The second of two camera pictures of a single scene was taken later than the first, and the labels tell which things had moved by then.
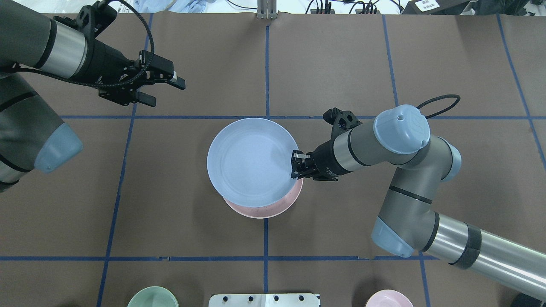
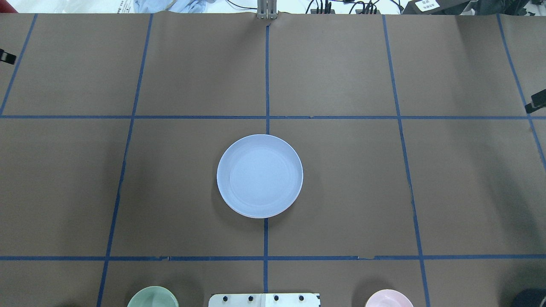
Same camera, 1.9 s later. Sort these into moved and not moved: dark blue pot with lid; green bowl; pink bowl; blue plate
Moved: blue plate
Not moved: pink bowl; green bowl; dark blue pot with lid
